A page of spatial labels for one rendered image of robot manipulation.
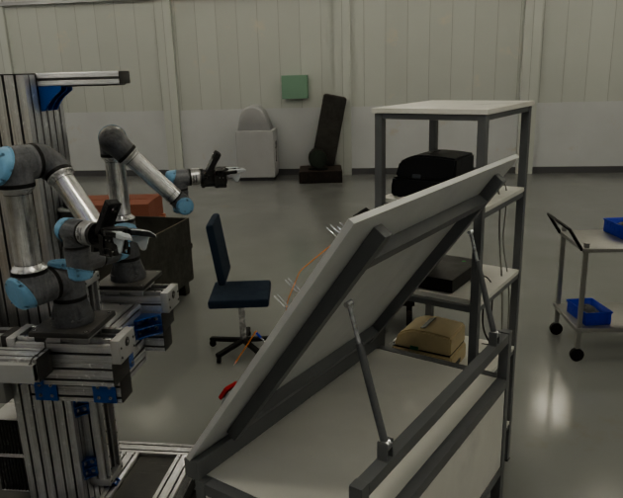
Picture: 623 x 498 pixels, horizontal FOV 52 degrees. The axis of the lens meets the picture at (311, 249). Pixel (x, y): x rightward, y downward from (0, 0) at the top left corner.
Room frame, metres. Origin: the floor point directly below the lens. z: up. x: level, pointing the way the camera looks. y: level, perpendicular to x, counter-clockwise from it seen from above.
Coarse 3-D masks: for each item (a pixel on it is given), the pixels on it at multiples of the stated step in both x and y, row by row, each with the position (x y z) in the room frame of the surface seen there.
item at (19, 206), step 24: (24, 144) 2.08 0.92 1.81; (0, 168) 1.97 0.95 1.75; (24, 168) 2.01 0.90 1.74; (0, 192) 2.00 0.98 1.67; (24, 192) 2.01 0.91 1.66; (24, 216) 2.01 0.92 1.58; (24, 240) 2.00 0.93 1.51; (24, 264) 2.00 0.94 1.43; (24, 288) 1.97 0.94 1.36; (48, 288) 2.03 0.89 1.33
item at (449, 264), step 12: (444, 264) 2.82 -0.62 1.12; (456, 264) 2.82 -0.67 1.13; (468, 264) 2.81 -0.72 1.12; (432, 276) 2.65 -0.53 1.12; (444, 276) 2.65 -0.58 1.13; (456, 276) 2.64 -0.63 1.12; (468, 276) 2.74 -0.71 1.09; (432, 288) 2.64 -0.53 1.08; (444, 288) 2.61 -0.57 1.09; (456, 288) 2.63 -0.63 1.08
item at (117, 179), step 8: (104, 128) 2.71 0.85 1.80; (104, 152) 2.73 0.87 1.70; (104, 160) 2.75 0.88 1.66; (112, 160) 2.73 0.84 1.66; (112, 168) 2.73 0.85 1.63; (120, 168) 2.75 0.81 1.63; (112, 176) 2.74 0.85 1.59; (120, 176) 2.74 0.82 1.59; (112, 184) 2.74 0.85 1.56; (120, 184) 2.74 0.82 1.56; (112, 192) 2.74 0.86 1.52; (120, 192) 2.74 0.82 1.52; (128, 192) 2.78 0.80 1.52; (120, 200) 2.74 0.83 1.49; (128, 200) 2.77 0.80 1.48; (120, 208) 2.74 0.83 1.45; (128, 208) 2.76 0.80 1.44; (120, 216) 2.73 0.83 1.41; (128, 216) 2.75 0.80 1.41
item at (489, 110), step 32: (384, 128) 2.74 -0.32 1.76; (480, 128) 2.47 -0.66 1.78; (384, 160) 2.74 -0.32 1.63; (480, 160) 2.47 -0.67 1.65; (384, 192) 2.74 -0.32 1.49; (512, 192) 2.80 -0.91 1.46; (480, 224) 2.46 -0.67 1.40; (480, 256) 2.46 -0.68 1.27; (480, 288) 2.47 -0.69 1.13; (512, 288) 2.93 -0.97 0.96; (512, 320) 2.92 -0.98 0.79; (480, 352) 2.85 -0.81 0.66; (512, 352) 2.90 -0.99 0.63; (512, 384) 2.92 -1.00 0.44
